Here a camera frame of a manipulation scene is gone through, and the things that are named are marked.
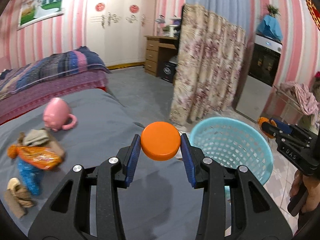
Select blue plastic bag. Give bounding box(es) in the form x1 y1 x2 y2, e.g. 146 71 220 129
17 159 43 196

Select orange snack bag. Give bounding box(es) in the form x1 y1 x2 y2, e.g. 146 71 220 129
7 144 62 170

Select curled cardboard scrap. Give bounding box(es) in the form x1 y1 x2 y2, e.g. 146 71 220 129
4 182 35 218

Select beige cloth pouch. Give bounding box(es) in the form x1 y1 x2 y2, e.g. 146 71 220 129
23 129 49 146

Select orange bottle cap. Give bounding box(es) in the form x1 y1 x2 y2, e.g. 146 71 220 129
140 121 181 161

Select white plastic lid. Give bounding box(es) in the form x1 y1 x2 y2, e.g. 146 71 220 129
7 177 21 191

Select brown paper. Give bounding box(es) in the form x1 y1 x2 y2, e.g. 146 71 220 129
17 132 25 145

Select person right hand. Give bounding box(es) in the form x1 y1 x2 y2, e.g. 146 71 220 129
287 170 319 216

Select metal rack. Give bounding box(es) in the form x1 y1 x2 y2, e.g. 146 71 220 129
271 86 305 124

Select pink cloth on rack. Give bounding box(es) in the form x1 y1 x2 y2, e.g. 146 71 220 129
280 81 319 115

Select light blue plastic basket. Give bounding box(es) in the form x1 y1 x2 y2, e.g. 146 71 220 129
189 117 273 185

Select pink pig mug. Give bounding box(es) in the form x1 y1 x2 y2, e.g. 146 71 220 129
43 98 78 132

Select floral curtain right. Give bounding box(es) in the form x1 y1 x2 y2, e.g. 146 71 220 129
170 0 250 125

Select blue cloth covered object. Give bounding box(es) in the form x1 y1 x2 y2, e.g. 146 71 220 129
257 15 283 42

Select black box under desk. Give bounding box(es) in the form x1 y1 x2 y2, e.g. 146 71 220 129
159 61 177 83

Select potted green plant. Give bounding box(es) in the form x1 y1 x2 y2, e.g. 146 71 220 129
265 4 280 18

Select bed with striped quilt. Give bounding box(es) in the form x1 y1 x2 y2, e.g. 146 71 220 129
1 46 110 124

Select wooden desk with drawers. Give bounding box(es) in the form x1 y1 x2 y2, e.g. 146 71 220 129
144 36 178 77

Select desk lamp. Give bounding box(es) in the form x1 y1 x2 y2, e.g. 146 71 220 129
155 15 165 36

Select white wardrobe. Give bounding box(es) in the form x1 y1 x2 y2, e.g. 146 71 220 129
86 0 156 68

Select framed wedding photo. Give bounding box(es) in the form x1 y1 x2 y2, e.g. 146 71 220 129
17 0 64 30

